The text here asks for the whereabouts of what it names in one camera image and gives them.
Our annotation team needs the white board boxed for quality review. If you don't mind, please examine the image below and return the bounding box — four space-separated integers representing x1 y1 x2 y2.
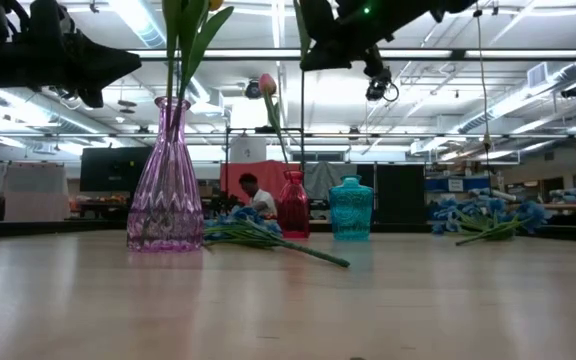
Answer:
5 162 72 223

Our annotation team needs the blue artificial flower bunch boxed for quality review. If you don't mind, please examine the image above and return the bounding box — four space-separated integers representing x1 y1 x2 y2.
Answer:
430 197 549 247
202 204 352 269

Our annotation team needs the blue storage bin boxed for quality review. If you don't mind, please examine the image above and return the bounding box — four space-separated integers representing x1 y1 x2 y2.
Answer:
425 175 492 194

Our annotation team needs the black partition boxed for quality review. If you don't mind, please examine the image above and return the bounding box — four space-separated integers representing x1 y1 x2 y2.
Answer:
375 164 437 226

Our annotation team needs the purple glass vase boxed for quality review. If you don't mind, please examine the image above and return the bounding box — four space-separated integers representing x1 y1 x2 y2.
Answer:
126 96 205 253

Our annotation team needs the red glass vase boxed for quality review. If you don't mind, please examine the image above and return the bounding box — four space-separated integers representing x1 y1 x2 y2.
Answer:
276 169 312 239

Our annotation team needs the round black ceiling fixture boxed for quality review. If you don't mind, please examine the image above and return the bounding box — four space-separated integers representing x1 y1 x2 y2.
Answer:
244 78 264 100

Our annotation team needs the black overhead camera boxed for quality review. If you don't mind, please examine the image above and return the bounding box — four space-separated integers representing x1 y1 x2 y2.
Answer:
365 67 400 104

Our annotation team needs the grey cloth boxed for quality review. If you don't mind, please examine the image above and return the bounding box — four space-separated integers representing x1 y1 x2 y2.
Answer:
302 162 357 201

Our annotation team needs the teal glass vase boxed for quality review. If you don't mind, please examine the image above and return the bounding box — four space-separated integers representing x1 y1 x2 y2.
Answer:
328 174 374 242

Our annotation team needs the person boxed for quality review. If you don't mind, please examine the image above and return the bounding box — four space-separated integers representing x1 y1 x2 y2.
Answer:
237 172 278 217

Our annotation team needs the red cloth partition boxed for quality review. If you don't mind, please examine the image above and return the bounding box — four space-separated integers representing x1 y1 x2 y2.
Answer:
220 159 302 220

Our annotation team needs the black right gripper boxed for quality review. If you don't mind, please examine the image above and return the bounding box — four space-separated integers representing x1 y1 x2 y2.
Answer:
300 0 384 79

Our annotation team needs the black monitor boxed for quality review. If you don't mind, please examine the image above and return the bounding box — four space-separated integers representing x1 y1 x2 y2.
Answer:
79 146 154 193

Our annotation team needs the black rectangular stand frame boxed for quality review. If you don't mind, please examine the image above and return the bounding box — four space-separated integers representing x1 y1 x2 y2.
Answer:
225 126 306 221

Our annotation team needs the pink artificial tulip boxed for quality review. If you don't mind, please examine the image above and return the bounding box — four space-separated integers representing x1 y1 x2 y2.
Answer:
258 73 293 174

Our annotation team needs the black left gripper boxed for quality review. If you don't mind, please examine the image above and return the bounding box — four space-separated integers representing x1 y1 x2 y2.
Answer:
27 0 143 109

